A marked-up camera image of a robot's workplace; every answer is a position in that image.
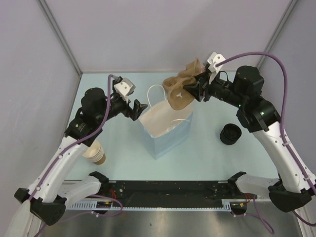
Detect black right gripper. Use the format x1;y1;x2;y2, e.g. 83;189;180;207
183;70;245;108

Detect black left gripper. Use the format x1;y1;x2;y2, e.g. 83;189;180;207
96;93;147;123

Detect brown pulp cup carrier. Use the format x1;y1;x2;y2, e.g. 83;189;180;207
162;58;202;110

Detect light blue paper bag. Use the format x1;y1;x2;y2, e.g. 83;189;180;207
138;84;194;159

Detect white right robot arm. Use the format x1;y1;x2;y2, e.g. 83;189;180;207
183;66;316;212

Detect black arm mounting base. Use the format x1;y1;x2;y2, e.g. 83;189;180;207
97;181;254;206

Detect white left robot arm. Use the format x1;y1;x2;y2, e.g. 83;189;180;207
14;87;148;226

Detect stacked black cup lids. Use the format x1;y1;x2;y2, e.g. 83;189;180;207
220;123;242;145

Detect stacked brown paper cups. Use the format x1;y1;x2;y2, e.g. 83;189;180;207
82;140;106;165

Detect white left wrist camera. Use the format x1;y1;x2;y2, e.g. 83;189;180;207
113;77;136;104

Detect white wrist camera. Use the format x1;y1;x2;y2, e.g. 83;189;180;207
113;77;136;104
204;52;225;84

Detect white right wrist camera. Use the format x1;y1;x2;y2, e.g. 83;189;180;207
204;52;225;84

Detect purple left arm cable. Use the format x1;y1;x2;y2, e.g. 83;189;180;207
27;74;124;237

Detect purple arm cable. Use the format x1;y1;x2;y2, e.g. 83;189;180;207
214;51;316;235
27;74;124;237

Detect white slotted cable duct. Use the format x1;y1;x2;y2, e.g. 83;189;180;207
66;199;247;212

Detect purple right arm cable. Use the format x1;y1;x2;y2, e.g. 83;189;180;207
214;51;316;235

